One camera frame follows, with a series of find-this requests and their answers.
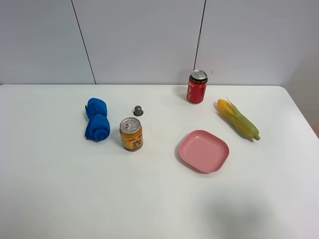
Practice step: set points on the red soda can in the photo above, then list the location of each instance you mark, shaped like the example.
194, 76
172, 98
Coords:
196, 86

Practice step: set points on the small grey capsule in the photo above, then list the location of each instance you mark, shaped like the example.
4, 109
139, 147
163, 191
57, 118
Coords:
138, 111

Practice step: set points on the corn cob with husk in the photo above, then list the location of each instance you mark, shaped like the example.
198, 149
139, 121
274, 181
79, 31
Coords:
233, 116

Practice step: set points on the blue rolled cloth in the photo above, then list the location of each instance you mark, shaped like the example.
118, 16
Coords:
98, 128

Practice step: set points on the yellow drink can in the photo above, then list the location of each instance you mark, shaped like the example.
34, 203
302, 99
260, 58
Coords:
131, 133

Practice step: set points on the pink square plate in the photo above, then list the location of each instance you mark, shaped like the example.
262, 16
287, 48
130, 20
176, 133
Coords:
203, 151

